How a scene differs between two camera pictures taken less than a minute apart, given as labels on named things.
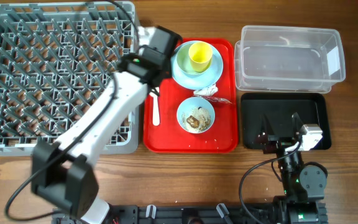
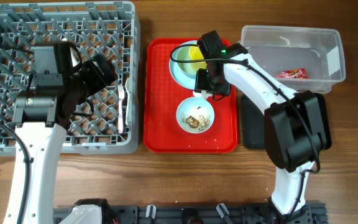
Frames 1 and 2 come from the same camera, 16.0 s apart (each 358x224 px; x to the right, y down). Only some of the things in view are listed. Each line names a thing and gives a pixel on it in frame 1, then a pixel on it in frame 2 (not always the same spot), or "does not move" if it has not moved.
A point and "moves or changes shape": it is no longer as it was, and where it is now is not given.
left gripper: (168, 68) to (107, 68)
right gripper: (278, 143) to (201, 83)
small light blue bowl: (196, 115) does not move
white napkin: (208, 91) does not move
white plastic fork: (156, 110) moves or changes shape
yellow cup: (200, 54) does not move
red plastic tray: (168, 136) does not move
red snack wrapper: (217, 99) to (301, 73)
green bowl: (184, 62) does not move
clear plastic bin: (283, 59) does not move
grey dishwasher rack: (43, 63) does not move
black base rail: (270, 213) does not move
